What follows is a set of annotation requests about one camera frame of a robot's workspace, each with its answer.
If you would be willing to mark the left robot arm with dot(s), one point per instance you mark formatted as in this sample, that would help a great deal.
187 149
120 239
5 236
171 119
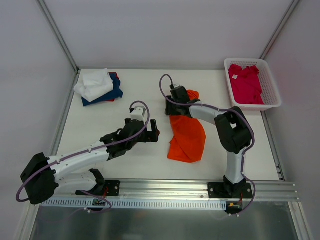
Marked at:
45 176

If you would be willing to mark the aluminium mounting rail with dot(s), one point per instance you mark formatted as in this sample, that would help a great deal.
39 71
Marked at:
278 191

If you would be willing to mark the white plastic basket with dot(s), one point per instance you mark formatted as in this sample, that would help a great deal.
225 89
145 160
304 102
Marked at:
271 96

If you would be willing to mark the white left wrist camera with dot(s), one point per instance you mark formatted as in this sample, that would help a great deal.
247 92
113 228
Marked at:
138 113

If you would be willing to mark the blue folded t-shirt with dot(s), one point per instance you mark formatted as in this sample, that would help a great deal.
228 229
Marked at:
86 103

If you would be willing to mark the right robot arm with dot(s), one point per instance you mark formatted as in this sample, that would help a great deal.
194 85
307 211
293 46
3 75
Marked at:
233 132

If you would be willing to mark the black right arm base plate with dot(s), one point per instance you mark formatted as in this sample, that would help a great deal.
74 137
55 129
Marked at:
223 191

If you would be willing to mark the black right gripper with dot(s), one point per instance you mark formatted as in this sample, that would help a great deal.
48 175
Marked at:
171 108

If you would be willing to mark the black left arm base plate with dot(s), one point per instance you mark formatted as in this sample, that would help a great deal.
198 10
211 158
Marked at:
110 187

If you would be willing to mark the white folded t-shirt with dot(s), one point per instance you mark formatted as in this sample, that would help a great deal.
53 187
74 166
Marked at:
94 85

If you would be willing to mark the white slotted cable duct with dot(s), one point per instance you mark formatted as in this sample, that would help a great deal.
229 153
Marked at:
82 202

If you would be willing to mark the magenta t-shirt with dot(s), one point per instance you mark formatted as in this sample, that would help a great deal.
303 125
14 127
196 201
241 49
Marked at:
246 85

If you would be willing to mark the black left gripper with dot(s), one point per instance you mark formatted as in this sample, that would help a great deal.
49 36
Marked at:
147 130

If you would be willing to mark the orange t-shirt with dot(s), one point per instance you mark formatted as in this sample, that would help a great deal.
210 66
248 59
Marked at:
189 139

